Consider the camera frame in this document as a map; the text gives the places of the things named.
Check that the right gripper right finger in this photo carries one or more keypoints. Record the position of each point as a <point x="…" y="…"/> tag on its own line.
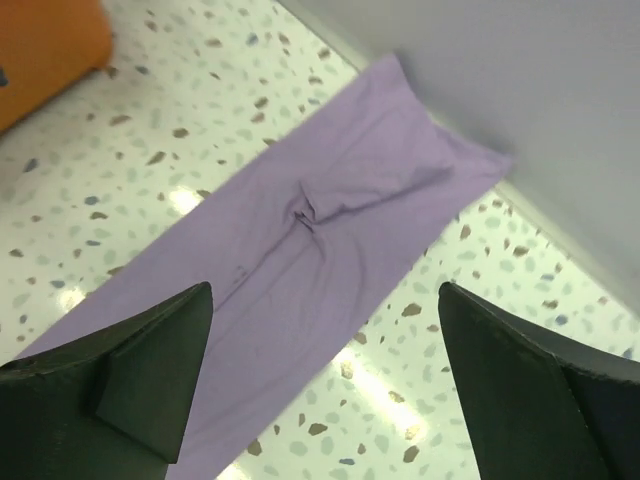
<point x="538" y="405"/>

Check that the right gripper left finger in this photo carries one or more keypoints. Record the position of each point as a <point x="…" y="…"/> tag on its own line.
<point x="113" y="404"/>

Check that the purple t shirt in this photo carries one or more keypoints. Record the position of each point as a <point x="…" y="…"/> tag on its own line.
<point x="299" y="247"/>

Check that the orange plastic bin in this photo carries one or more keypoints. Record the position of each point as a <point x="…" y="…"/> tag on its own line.
<point x="46" y="46"/>

